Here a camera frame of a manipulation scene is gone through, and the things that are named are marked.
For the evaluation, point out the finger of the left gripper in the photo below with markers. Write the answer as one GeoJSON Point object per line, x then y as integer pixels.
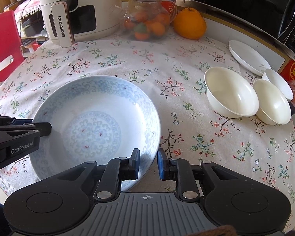
{"type": "Point", "coordinates": [6, 120]}
{"type": "Point", "coordinates": [44, 128]}

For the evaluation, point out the red paper cup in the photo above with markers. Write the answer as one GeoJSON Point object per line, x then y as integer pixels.
{"type": "Point", "coordinates": [171, 8]}

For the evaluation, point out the blue patterned plate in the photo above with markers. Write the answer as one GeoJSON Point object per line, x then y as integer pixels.
{"type": "Point", "coordinates": [96, 118]}

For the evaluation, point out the small white bowl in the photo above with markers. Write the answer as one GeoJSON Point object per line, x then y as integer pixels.
{"type": "Point", "coordinates": [277, 80]}

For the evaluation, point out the large orange on table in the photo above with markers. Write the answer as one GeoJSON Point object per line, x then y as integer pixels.
{"type": "Point", "coordinates": [190, 24]}

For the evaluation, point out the red plastic chair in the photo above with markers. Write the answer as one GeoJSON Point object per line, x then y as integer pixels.
{"type": "Point", "coordinates": [10, 44]}

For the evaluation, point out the plain white plate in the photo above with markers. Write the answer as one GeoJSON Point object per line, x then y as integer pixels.
{"type": "Point", "coordinates": [247, 57]}

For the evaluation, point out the glass jar of small oranges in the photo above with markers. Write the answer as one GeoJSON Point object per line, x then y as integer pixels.
{"type": "Point", "coordinates": [145, 20]}

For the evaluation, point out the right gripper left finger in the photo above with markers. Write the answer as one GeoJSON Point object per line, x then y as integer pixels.
{"type": "Point", "coordinates": [111, 176]}

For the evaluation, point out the white wooden shelf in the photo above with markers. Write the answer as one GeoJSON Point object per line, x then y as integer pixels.
{"type": "Point", "coordinates": [236, 31]}

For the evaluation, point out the floral tablecloth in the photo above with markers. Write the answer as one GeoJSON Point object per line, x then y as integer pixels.
{"type": "Point", "coordinates": [171, 72]}

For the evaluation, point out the large white bowl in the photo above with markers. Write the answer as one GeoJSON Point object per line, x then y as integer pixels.
{"type": "Point", "coordinates": [273, 106]}
{"type": "Point", "coordinates": [230, 94]}

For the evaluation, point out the white air fryer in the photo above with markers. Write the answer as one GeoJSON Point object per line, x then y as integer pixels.
{"type": "Point", "coordinates": [70, 21]}

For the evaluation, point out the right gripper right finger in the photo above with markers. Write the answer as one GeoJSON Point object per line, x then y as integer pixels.
{"type": "Point", "coordinates": [180, 171]}

